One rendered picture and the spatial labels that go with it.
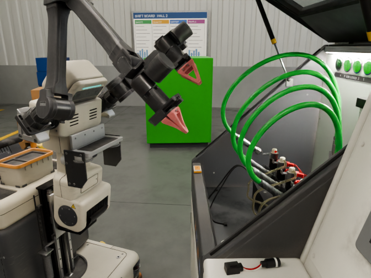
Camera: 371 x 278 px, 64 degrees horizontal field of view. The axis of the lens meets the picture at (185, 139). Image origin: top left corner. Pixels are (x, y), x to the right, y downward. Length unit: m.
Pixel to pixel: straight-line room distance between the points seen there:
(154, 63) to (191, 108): 3.51
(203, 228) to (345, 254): 0.39
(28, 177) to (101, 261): 0.64
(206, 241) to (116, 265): 1.07
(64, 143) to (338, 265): 1.08
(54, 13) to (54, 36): 0.08
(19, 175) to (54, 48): 0.68
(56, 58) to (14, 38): 7.86
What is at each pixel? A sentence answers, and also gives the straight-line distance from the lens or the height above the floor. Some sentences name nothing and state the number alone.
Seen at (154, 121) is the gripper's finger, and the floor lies 1.25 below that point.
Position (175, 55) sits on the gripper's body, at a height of 1.41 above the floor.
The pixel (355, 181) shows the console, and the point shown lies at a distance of 0.64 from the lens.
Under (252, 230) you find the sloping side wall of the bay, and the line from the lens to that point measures 0.71.
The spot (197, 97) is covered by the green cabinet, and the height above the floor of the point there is 0.75.
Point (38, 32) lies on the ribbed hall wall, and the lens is 8.59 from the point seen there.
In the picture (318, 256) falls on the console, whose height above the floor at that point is 1.03.
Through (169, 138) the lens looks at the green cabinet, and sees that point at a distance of 4.40.
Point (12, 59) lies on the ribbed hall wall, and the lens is 9.01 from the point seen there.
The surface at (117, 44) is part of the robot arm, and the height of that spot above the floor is 1.45.
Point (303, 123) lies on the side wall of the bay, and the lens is 1.38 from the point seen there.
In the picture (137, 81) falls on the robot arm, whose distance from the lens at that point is 0.83.
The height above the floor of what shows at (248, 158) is 1.18.
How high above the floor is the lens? 1.44
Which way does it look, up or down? 17 degrees down
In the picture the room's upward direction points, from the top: straight up
